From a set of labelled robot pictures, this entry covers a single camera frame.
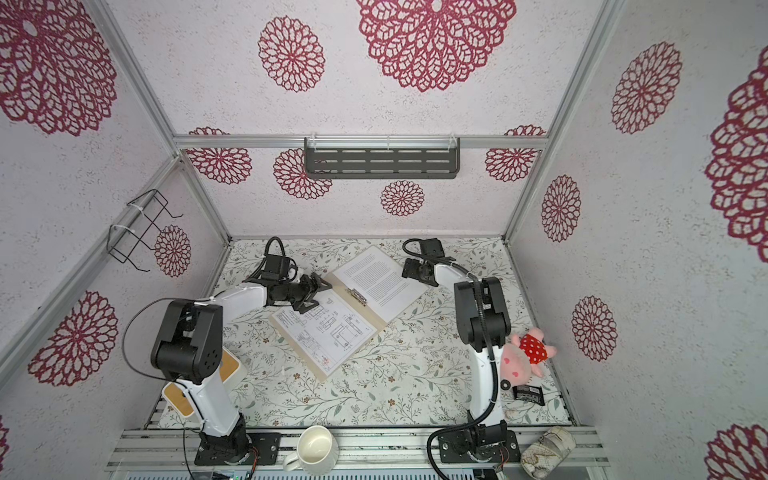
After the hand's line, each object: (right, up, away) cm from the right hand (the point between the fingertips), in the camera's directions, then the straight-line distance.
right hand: (415, 267), depth 106 cm
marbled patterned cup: (+26, -44, -36) cm, 63 cm away
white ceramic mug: (-28, -46, -32) cm, 63 cm away
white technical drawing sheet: (-28, -21, -12) cm, 37 cm away
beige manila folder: (-28, -5, -12) cm, 31 cm away
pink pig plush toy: (+29, -24, -23) cm, 44 cm away
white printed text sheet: (-13, -5, +2) cm, 14 cm away
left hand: (-30, -9, -11) cm, 33 cm away
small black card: (+29, -34, -25) cm, 51 cm away
